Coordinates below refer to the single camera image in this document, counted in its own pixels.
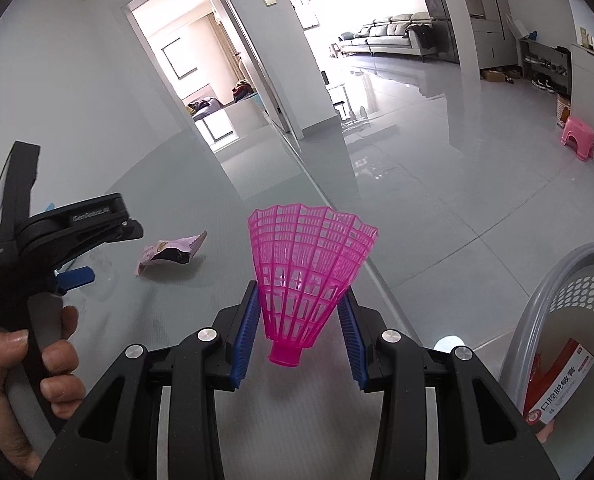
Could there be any person's left hand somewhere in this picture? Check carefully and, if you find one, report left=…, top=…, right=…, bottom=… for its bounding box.
left=0, top=303, right=88, bottom=478

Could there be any white medicine box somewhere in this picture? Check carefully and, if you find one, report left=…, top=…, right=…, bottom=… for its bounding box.
left=524, top=338, right=594, bottom=426

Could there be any pink snack wrapper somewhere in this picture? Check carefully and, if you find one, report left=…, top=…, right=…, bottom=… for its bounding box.
left=135, top=231, right=207, bottom=275

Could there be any cardboard box on floor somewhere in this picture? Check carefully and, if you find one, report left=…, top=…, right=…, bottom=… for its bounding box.
left=480, top=70, right=506, bottom=82

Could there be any pink plastic stool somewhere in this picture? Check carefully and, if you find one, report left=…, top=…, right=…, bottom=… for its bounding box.
left=561, top=116, right=594, bottom=162

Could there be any shoe rack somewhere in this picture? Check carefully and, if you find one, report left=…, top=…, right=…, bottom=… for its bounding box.
left=518, top=38, right=572, bottom=99

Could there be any grey perforated trash basket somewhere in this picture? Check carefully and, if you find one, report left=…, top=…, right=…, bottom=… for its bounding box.
left=499, top=243, right=594, bottom=479

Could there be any grey sofa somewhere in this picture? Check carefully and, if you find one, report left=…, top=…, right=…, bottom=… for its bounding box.
left=337, top=12, right=438, bottom=60

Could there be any pink plastic shuttlecock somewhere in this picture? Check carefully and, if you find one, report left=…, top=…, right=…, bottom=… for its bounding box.
left=247, top=203, right=378, bottom=367

